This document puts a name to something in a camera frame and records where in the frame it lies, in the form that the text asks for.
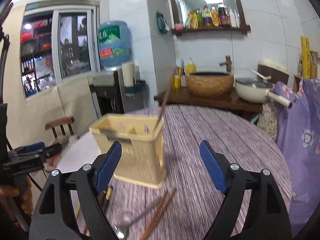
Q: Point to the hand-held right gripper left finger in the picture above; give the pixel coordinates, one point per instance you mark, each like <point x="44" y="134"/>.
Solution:
<point x="110" y="167"/>

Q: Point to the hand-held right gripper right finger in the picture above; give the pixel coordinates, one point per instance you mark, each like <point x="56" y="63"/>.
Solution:
<point x="212" y="167"/>

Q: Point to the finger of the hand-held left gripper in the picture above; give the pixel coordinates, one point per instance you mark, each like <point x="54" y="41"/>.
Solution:
<point x="37" y="148"/>

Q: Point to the cream plastic utensil holder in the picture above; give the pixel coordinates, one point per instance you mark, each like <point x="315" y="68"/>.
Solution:
<point x="140" y="155"/>

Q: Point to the metal spoon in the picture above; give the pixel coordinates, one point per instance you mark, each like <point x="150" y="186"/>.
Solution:
<point x="121" y="233"/>
<point x="125" y="219"/>

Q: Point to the person's left hand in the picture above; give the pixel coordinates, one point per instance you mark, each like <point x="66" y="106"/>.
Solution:
<point x="25" y="195"/>

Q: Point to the black object gold trim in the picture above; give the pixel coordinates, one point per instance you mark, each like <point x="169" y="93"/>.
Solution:
<point x="106" y="200"/>

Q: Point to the wooden chair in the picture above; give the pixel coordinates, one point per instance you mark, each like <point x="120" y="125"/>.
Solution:
<point x="60" y="122"/>

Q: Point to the dark wooden counter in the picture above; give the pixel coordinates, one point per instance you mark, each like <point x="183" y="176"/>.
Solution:
<point x="212" y="101"/>

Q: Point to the beige paisley cloth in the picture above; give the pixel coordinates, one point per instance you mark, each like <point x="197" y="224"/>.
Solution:
<point x="267" y="122"/>

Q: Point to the water dispenser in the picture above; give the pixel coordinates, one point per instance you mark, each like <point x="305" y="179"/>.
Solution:
<point x="107" y="95"/>

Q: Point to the woven wicker basin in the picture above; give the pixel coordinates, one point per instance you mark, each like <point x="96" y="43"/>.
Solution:
<point x="210" y="85"/>

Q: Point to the cream pot with glass lid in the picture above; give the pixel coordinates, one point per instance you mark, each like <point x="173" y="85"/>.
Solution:
<point x="250" y="92"/>

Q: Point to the yellow cup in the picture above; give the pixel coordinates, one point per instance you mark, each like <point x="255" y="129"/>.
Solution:
<point x="177" y="82"/>

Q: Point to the purple floral cloth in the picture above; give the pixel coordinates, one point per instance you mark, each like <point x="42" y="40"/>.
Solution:
<point x="300" y="130"/>

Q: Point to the yellow squeeze bottle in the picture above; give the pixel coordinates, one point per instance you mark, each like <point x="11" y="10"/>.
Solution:
<point x="190" y="67"/>

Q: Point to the sliding glass window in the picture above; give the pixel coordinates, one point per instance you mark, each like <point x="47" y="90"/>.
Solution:
<point x="60" y="47"/>

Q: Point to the bronze faucet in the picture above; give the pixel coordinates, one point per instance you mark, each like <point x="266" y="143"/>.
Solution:
<point x="227" y="63"/>

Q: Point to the black tripod stand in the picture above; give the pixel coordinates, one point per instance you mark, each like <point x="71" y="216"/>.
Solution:
<point x="5" y="45"/>

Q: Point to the brown and cream rice cooker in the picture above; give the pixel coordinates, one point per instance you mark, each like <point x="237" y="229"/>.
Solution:
<point x="275" y="71"/>

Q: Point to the blue water jug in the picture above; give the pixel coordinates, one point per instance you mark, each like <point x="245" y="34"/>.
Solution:
<point x="113" y="43"/>

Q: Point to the dark wooden framed shelf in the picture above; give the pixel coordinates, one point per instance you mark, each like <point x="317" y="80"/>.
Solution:
<point x="207" y="30"/>

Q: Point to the yellow wrapped roll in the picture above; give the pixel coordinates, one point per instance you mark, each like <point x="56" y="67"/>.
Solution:
<point x="305" y="57"/>

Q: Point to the pink small bowl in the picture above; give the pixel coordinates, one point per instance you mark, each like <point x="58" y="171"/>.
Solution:
<point x="179" y="27"/>

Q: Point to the yellow seasoning packet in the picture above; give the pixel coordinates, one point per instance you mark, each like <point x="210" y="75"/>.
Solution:
<point x="193" y="20"/>

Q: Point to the green bottle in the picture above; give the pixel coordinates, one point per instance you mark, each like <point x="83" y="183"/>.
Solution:
<point x="199" y="18"/>

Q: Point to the amber sauce bottle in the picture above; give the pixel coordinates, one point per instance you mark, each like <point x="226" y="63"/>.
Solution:
<point x="215" y="17"/>

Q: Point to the yellow oil bottle purple label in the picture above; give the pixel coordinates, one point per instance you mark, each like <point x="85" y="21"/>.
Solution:
<point x="207" y="17"/>

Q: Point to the white bottle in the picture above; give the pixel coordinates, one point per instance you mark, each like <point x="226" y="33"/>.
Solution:
<point x="233" y="17"/>

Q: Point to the dark soy sauce bottle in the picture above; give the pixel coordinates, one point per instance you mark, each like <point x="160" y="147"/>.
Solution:
<point x="223" y="15"/>

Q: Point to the green packet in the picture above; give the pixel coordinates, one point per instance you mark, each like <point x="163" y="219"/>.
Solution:
<point x="162" y="22"/>

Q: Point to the grey blue wall holder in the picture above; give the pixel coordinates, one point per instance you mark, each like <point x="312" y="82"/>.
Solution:
<point x="136" y="88"/>

